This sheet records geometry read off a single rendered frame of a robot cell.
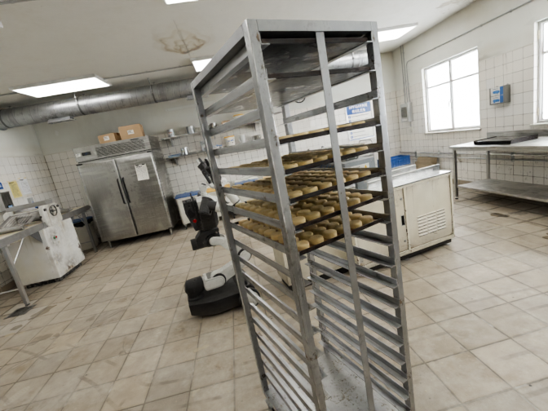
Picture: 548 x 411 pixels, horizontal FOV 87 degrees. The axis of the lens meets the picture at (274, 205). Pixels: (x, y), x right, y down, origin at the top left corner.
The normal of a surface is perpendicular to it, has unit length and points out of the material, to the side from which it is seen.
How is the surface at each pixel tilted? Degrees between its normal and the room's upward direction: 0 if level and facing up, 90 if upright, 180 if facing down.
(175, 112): 90
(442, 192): 90
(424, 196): 90
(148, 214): 90
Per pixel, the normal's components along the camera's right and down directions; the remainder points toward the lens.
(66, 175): 0.15, 0.19
